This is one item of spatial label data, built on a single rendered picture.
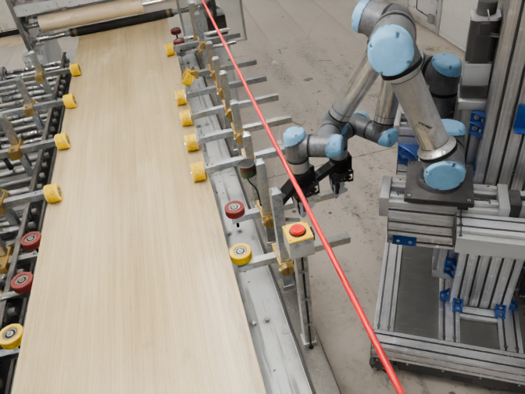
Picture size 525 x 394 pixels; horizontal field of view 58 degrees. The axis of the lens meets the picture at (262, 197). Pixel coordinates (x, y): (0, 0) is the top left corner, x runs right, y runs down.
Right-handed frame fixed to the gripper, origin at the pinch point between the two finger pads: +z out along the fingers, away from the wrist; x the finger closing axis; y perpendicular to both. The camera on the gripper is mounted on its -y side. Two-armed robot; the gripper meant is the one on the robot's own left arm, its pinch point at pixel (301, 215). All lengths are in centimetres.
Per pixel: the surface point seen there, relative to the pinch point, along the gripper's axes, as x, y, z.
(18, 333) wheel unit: 18, -101, 0
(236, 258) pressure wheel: 0.5, -28.8, 2.9
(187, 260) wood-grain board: 11.7, -43.1, 2.6
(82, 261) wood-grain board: 37, -74, 1
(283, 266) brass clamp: -8.5, -15.8, 9.5
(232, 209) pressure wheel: 25.0, -16.1, 2.7
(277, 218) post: -7.9, -13.9, -12.2
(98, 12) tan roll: 280, 16, -21
